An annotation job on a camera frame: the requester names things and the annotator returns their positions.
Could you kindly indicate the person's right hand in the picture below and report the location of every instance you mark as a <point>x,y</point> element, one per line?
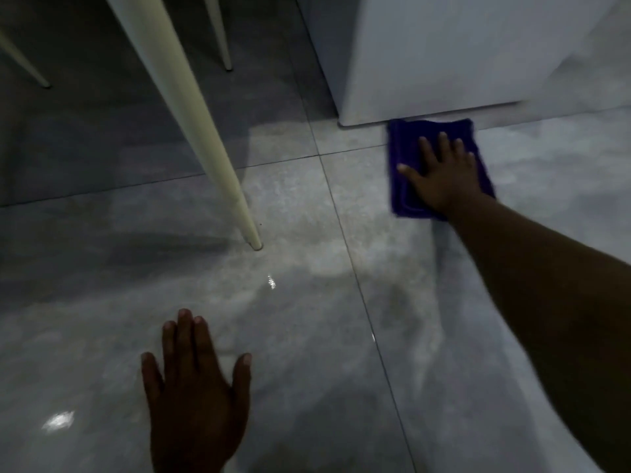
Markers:
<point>448,184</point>

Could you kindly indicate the person's left hand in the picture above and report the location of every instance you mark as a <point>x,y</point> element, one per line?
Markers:
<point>194,418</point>

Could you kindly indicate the person's right thumb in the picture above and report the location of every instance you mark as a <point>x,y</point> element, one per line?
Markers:
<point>410,173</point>

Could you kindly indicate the person's right little finger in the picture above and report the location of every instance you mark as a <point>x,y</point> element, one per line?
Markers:
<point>472,160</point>

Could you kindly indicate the person's left middle finger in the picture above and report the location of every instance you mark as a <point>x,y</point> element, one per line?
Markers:
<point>186,342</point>

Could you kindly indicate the person's left little finger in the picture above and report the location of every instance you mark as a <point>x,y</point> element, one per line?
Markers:
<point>152,376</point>

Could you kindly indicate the person's left thumb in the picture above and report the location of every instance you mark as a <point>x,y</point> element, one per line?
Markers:
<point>241,381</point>

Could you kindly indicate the person's right middle finger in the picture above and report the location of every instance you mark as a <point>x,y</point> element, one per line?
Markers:
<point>446,145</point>

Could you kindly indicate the purple cleaning cloth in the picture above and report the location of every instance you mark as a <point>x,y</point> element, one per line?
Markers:
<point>404,157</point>

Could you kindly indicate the person's right forearm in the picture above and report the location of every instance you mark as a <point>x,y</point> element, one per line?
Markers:
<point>552,300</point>

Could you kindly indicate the white cabinet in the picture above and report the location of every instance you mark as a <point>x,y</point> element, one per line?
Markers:
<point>443,49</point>

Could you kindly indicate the thick cream table leg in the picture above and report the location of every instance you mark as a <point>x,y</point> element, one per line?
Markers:
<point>187,113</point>

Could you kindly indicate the thin cream table leg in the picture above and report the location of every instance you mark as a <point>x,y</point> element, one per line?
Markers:
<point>219,31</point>
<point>24,61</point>

